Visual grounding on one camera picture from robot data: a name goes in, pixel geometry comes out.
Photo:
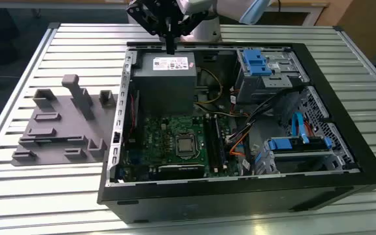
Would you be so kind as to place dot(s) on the CPU socket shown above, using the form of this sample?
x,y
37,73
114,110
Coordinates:
x,y
185,133

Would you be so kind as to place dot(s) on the black open PC case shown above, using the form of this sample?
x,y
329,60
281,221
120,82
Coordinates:
x,y
206,195

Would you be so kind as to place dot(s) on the black RAM slot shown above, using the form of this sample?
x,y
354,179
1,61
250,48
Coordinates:
x,y
209,144

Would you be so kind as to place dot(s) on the hard disk in blue carrier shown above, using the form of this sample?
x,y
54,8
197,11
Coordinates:
x,y
280,144

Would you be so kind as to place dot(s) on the blue drive carrier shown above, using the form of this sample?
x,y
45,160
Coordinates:
x,y
256,61

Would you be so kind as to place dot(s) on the silver disk bay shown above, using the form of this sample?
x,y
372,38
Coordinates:
x,y
305,154

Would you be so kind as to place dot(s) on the grey parts rack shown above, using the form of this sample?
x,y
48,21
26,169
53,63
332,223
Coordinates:
x,y
62,117

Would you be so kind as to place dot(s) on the grey power supply unit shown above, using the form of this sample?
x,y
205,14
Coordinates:
x,y
164,90

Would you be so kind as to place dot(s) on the green motherboard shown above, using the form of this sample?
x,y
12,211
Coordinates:
x,y
156,127

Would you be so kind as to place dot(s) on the silver CPU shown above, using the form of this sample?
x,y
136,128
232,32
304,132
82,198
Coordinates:
x,y
185,145

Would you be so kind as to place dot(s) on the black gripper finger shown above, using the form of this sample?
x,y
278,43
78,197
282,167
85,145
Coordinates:
x,y
190,23
145,22

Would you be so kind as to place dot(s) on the silver drive cage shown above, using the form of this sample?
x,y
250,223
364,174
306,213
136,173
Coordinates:
x,y
282,80

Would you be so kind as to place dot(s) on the black graphics card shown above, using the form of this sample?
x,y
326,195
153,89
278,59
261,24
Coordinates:
x,y
180,171

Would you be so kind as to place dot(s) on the wooden cabinet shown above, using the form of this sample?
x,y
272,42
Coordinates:
x,y
360,22

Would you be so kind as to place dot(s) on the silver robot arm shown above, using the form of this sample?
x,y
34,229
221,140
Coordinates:
x,y
206,29

